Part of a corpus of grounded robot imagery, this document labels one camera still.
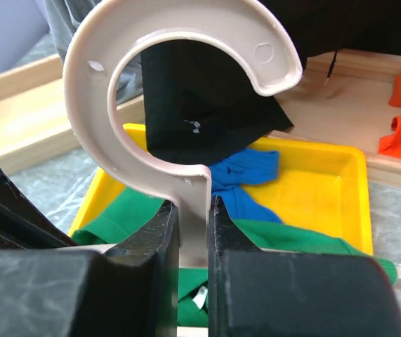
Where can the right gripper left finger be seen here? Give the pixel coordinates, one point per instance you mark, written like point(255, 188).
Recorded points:
point(129, 290)

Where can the black t-shirt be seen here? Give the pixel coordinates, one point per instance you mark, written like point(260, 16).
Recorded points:
point(200, 106)

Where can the green tank top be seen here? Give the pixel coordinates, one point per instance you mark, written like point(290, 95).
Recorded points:
point(291, 238)

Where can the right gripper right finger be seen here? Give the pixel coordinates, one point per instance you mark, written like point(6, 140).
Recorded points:
point(253, 292)

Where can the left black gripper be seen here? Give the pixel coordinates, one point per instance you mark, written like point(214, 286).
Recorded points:
point(22, 225)

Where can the blue garment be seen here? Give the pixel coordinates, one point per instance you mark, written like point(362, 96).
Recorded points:
point(246, 167)

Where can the yellow plastic tray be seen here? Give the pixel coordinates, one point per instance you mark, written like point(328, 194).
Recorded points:
point(320, 187)

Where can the grey tank top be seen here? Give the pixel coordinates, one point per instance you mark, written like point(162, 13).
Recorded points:
point(64, 18)

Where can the left wooden clothes rack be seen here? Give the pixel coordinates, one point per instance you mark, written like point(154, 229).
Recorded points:
point(33, 121)

